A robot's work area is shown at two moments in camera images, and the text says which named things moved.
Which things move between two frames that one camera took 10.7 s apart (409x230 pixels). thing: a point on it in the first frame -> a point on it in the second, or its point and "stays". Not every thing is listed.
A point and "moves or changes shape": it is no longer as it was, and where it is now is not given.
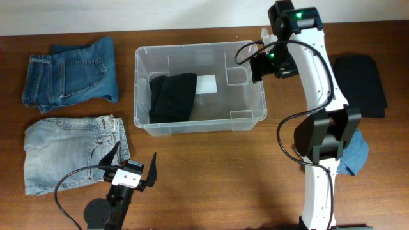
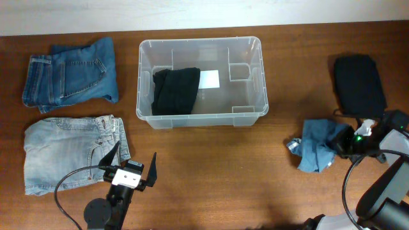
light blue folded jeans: x=64 y=152 stays
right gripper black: x=257 y=68 -> x=339 y=145
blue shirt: x=353 y=155 moves or changes shape
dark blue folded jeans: x=71 y=74 stays
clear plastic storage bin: x=199 y=88 moves or changes shape
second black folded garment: x=360 y=84 stays
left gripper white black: x=151 y=176 stays
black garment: x=172 y=98 moves or changes shape
